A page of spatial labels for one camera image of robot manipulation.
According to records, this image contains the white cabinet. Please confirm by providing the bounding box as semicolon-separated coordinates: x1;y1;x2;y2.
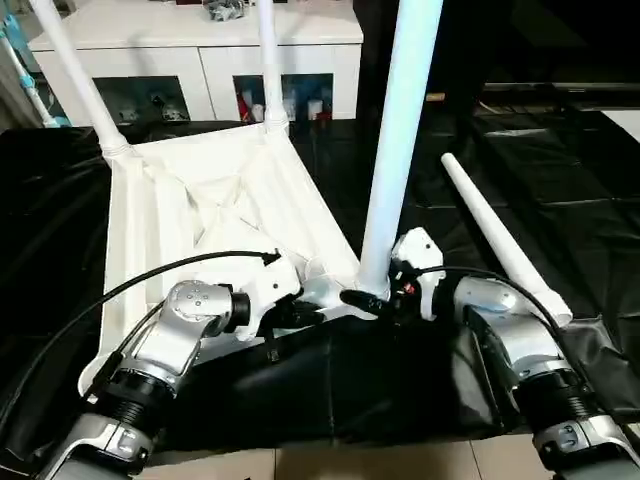
28;0;365;127

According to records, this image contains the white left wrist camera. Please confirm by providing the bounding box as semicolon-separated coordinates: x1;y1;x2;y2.
238;250;304;339

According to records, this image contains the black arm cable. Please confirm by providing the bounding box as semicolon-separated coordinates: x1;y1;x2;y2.
0;250;283;433
404;265;640;446

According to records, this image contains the white flat board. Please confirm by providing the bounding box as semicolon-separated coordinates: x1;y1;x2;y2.
603;108;640;141

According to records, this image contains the white plastic table top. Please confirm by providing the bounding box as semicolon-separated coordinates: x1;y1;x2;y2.
78;120;377;397

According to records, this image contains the white plastic table leg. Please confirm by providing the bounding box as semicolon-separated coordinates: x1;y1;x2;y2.
28;0;134;157
257;0;292;137
355;0;445;299
441;153;574;329

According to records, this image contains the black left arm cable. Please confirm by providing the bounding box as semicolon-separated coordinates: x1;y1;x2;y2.
0;250;283;433

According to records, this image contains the black plastic mat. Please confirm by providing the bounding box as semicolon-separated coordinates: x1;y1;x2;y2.
0;100;640;471

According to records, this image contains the black metal rail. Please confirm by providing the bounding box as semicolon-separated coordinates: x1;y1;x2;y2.
478;81;640;98

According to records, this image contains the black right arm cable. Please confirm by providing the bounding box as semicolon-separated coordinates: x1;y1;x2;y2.
404;265;640;446

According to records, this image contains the teal white mop handle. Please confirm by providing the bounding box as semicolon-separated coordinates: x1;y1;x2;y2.
0;10;73;128

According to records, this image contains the small grey object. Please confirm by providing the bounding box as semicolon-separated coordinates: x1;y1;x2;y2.
204;0;247;22

